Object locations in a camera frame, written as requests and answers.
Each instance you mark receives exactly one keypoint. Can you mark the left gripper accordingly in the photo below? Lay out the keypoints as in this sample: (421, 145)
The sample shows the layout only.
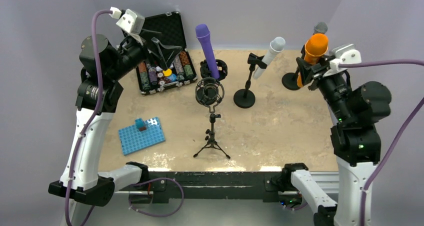
(166, 53)

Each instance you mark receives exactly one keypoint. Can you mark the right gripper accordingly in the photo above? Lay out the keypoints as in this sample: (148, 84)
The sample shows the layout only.
(318, 77)

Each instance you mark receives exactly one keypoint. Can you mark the orange microphone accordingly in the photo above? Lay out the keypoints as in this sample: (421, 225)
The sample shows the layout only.
(314, 48)

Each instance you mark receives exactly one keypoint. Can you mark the black tripod shock mount stand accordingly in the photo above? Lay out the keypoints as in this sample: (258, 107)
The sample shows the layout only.
(209, 92)

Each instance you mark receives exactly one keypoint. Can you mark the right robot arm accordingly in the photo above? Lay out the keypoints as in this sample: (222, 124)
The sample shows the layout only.
(355, 140)

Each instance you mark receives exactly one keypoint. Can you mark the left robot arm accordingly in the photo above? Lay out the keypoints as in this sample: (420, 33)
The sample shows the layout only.
(97, 100)

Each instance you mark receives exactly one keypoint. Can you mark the black silver-head microphone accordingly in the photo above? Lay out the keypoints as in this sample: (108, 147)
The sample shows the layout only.
(320, 28)

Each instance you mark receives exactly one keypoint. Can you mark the white microphone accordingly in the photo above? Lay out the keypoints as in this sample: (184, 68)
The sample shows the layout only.
(276, 46)

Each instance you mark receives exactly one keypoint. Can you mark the purple microphone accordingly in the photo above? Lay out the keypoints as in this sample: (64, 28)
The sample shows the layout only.
(203, 35)

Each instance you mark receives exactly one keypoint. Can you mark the black clip round base stand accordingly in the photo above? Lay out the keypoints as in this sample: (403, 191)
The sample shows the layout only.
(244, 98)

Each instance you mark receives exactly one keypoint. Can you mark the yellow chip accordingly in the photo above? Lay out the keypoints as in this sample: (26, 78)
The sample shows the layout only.
(167, 73)

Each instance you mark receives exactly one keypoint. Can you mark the black poker chip case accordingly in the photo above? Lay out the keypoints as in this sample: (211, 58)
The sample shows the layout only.
(150, 76)

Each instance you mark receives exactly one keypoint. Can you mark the small blue brick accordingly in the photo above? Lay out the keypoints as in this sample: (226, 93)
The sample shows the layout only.
(140, 124)

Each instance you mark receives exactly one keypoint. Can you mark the blue building baseplate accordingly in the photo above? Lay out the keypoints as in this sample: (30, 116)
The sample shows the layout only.
(133, 140)

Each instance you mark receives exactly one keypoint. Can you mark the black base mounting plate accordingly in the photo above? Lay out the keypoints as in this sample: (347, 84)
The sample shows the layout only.
(267, 186)

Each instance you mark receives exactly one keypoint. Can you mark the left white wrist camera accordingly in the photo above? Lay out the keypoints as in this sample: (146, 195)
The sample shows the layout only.
(128, 20)

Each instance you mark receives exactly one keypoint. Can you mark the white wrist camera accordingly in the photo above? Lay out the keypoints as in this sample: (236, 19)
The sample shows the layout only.
(343, 55)
(128, 20)

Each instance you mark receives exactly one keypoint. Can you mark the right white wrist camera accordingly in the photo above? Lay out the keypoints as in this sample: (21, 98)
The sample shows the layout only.
(343, 55)

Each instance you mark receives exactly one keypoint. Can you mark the black shock mount round stand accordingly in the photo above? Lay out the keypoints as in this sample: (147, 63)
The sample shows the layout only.
(218, 70)

